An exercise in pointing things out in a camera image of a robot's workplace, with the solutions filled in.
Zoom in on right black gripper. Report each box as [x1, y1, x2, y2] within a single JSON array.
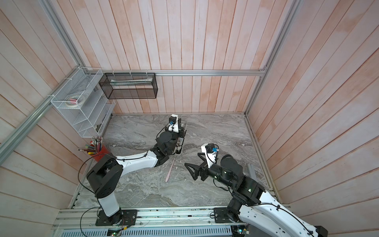
[[187, 153, 236, 191]]

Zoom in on pink toothbrush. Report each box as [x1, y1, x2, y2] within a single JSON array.
[[165, 158, 176, 183]]

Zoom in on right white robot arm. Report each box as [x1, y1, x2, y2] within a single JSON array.
[[185, 153, 328, 237]]

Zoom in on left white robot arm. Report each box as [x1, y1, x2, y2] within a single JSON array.
[[86, 131, 186, 226]]

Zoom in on grey bar on table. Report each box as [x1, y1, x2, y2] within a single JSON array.
[[248, 164, 258, 181]]

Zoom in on red pen cup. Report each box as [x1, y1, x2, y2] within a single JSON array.
[[88, 146, 111, 162]]

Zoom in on pens in red cup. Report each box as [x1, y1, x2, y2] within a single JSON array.
[[78, 136, 103, 156]]

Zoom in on tape roll on shelf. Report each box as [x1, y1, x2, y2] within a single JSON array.
[[64, 95, 83, 108]]

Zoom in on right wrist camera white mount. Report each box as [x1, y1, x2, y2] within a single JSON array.
[[201, 143, 219, 168]]

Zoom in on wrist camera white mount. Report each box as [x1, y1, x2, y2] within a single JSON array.
[[168, 114, 179, 133], [201, 143, 219, 168]]

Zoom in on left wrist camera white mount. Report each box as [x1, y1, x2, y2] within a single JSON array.
[[168, 114, 179, 133]]

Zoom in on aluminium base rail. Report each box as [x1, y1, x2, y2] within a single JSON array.
[[56, 205, 297, 237]]

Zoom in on black wire mesh basket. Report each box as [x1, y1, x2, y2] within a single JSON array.
[[99, 72, 158, 99]]

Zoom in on white wire mesh shelf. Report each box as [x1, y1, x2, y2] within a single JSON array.
[[51, 67, 115, 138]]

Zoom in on horizontal aluminium wall rail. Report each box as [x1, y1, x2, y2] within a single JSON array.
[[85, 68, 265, 77]]

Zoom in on left aluminium wall rail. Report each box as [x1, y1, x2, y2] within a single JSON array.
[[1, 66, 81, 165]]

